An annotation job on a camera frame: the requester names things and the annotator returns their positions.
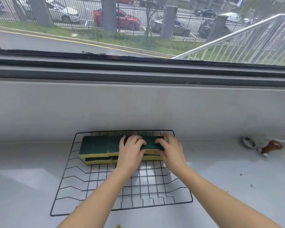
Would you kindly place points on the green and yellow scouring sponge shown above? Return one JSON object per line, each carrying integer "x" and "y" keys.
{"x": 151, "y": 142}
{"x": 98, "y": 160}
{"x": 95, "y": 146}
{"x": 114, "y": 144}
{"x": 152, "y": 157}

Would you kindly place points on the person's right thumb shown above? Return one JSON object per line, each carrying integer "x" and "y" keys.
{"x": 160, "y": 152}

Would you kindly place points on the person's right middle finger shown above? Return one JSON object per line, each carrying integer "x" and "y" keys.
{"x": 165, "y": 135}

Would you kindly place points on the person's left forearm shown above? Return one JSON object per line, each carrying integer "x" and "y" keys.
{"x": 92, "y": 201}

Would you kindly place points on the person's left thumb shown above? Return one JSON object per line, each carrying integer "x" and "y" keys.
{"x": 143, "y": 152}

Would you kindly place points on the grey concrete pillar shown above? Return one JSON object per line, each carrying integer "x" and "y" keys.
{"x": 40, "y": 10}
{"x": 217, "y": 28}
{"x": 169, "y": 21}
{"x": 109, "y": 14}

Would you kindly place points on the black car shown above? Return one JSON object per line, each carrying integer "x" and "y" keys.
{"x": 206, "y": 13}

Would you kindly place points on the person's right hand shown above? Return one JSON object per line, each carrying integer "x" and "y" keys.
{"x": 173, "y": 156}

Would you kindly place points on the dark grey car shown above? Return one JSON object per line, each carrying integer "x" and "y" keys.
{"x": 180, "y": 28}

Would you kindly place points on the black metal fence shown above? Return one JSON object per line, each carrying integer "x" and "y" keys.
{"x": 85, "y": 11}

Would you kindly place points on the person's left little finger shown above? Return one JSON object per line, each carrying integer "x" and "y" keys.
{"x": 122, "y": 143}

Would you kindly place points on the white car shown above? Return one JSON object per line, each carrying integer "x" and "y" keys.
{"x": 61, "y": 11}

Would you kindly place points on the grey window frame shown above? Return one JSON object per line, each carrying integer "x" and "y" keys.
{"x": 142, "y": 66}

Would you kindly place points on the person's left hand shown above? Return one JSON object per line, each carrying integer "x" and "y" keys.
{"x": 129, "y": 159}

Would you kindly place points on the steel stair railing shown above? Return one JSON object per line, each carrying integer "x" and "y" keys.
{"x": 251, "y": 40}

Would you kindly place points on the person's left middle finger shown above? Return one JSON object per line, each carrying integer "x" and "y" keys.
{"x": 135, "y": 139}

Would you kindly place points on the thin young tree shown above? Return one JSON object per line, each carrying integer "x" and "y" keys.
{"x": 149, "y": 18}

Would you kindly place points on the dark parked car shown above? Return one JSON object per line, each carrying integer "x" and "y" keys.
{"x": 205, "y": 28}

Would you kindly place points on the red car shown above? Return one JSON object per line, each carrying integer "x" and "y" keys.
{"x": 125, "y": 20}

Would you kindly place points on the person's right forearm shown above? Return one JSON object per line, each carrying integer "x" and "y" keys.
{"x": 218, "y": 201}

